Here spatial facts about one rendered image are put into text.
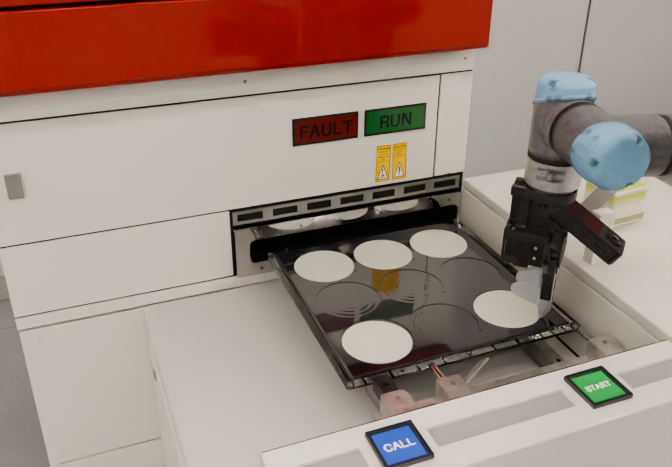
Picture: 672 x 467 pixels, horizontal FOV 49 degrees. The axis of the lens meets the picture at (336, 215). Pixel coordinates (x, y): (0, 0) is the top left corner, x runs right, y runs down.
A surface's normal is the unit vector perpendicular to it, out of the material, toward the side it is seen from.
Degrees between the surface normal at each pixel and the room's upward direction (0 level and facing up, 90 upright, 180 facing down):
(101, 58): 90
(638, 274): 0
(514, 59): 90
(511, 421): 0
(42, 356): 90
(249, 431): 0
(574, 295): 90
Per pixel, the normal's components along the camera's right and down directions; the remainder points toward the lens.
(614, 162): 0.17, 0.45
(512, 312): 0.00, -0.89
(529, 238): -0.41, 0.41
